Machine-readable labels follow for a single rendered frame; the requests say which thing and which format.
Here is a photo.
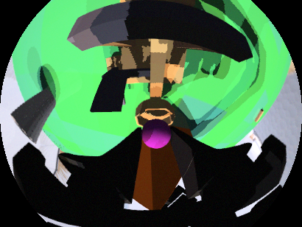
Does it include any dark grey cup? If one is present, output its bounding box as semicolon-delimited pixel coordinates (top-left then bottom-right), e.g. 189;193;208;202
10;89;56;145

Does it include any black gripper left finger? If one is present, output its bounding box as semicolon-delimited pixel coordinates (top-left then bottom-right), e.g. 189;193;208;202
58;128;142;203

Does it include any purple ball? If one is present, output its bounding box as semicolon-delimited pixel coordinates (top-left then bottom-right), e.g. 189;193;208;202
141;119;171;149

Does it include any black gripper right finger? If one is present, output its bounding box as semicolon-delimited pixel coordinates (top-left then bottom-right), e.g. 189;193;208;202
170;126;252;199

